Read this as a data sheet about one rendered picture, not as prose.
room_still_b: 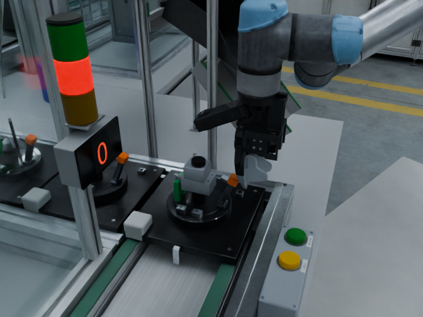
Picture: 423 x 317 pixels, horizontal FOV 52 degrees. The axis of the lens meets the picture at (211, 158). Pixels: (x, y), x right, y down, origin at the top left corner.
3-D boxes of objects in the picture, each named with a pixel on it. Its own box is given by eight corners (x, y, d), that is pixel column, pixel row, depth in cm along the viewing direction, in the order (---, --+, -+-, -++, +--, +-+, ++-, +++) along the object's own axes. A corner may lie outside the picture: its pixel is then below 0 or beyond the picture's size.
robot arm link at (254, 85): (231, 72, 72) (245, 56, 78) (230, 97, 74) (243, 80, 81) (276, 78, 70) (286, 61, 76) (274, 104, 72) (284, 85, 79)
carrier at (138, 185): (166, 174, 109) (163, 131, 103) (118, 236, 90) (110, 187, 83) (84, 157, 116) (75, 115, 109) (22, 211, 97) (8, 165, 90)
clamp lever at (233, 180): (227, 201, 92) (241, 176, 88) (225, 207, 91) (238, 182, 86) (213, 193, 93) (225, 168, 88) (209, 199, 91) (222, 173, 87)
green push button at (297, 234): (306, 236, 90) (308, 229, 89) (303, 250, 86) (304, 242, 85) (287, 232, 91) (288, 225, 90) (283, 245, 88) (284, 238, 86)
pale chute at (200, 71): (280, 138, 117) (292, 131, 114) (260, 161, 107) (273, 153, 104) (216, 55, 115) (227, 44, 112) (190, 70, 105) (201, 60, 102)
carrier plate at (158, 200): (265, 194, 102) (265, 187, 101) (235, 266, 83) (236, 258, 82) (171, 175, 109) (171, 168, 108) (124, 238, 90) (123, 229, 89)
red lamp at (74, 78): (100, 84, 66) (95, 53, 63) (81, 97, 62) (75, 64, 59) (72, 80, 67) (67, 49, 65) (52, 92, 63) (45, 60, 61)
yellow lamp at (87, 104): (104, 114, 69) (100, 85, 66) (87, 127, 65) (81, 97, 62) (77, 109, 70) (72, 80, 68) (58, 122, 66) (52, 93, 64)
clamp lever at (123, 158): (121, 178, 100) (129, 155, 95) (117, 183, 98) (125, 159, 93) (108, 170, 100) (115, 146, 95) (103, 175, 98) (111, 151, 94)
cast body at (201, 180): (216, 184, 93) (216, 156, 89) (209, 196, 89) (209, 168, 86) (180, 177, 95) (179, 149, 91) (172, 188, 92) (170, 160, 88)
